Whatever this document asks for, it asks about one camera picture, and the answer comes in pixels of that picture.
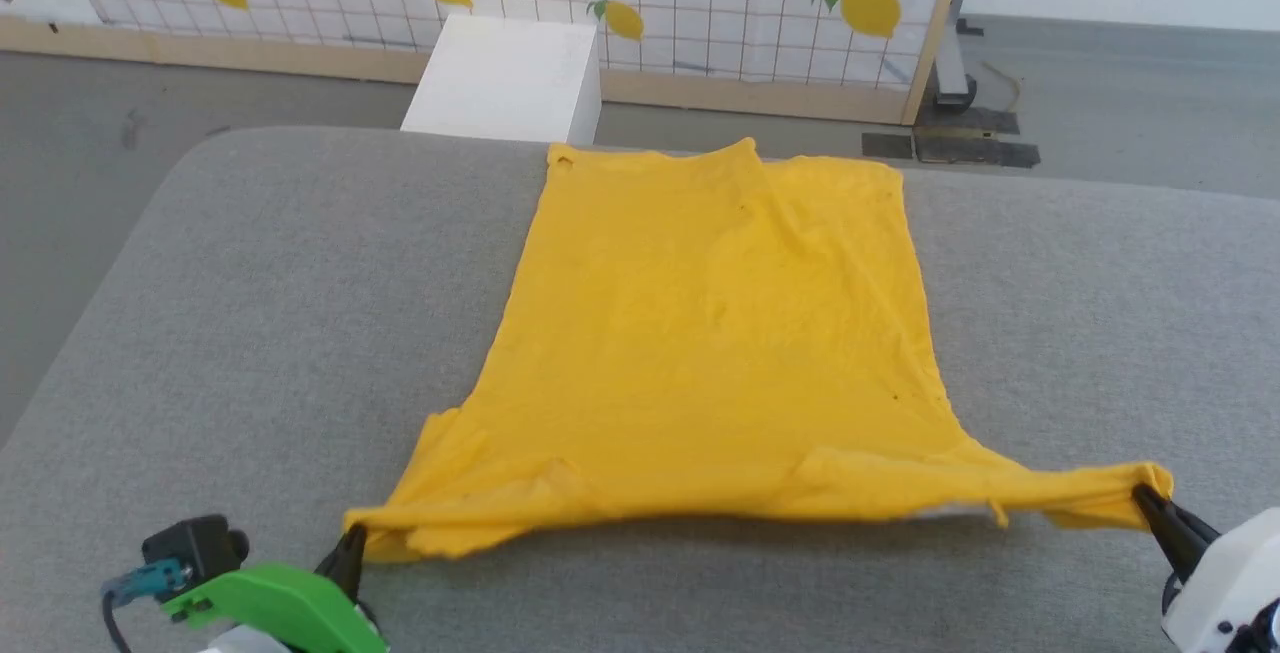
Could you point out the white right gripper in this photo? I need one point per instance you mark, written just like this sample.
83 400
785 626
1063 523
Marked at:
1235 583

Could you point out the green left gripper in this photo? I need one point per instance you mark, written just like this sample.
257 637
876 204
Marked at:
290 608

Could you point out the yellow t-shirt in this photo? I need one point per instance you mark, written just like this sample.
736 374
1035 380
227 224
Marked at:
720 353

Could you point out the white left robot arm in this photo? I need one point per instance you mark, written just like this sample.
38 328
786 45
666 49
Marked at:
240 643

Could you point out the black floor plate under foot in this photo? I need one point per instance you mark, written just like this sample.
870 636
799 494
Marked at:
975 121

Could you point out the white box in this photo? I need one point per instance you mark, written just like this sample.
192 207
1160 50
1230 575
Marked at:
500 83

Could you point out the grey metal partition foot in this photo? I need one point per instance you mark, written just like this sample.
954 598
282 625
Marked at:
952 73

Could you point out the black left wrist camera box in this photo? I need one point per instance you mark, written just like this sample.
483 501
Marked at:
195 543

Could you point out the lemon print partition, wooden frame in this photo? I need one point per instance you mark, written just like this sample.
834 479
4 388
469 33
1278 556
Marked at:
720 3

